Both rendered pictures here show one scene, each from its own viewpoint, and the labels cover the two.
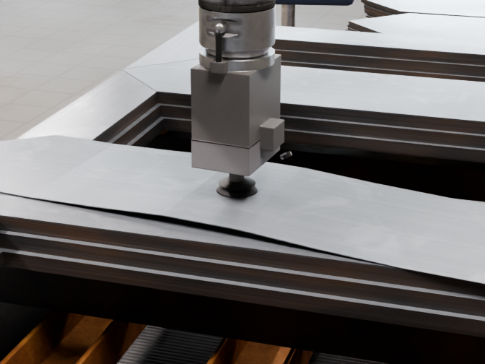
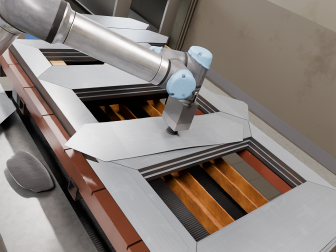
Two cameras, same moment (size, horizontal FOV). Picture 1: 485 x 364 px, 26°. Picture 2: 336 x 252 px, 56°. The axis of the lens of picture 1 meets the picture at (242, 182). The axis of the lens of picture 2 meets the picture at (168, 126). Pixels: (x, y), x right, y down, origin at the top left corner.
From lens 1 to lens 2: 1.10 m
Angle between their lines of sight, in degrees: 59
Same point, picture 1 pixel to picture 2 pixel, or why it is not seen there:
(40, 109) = not seen: outside the picture
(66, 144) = (96, 127)
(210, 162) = (179, 128)
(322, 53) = (73, 53)
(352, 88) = (118, 73)
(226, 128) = (187, 118)
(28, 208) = (139, 162)
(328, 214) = (196, 131)
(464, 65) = not seen: hidden behind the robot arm
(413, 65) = not seen: hidden behind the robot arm
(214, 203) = (176, 138)
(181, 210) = (176, 145)
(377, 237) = (212, 135)
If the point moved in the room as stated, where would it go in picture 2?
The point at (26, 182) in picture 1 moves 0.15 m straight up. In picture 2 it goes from (119, 151) to (131, 109)
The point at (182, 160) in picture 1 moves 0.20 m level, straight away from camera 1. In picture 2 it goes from (140, 123) to (96, 96)
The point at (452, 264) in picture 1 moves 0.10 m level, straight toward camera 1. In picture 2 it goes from (231, 137) to (252, 153)
